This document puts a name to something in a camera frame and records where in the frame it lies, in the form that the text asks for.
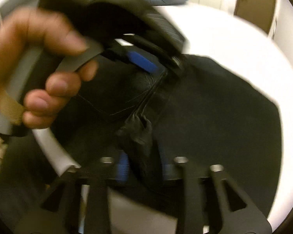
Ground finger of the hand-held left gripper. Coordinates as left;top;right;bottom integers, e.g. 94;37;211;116
105;46;163;75
134;35;185;67

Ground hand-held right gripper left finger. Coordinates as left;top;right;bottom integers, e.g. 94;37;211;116
16;151;130;234

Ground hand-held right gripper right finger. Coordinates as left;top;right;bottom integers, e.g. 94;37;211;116
161;156;272;234

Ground black denim pants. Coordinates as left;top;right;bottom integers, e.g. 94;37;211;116
32;54;282;217

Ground person's left hand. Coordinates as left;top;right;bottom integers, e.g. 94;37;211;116
0;7;99;129

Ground brown door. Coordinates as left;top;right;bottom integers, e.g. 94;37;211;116
234;0;277;33

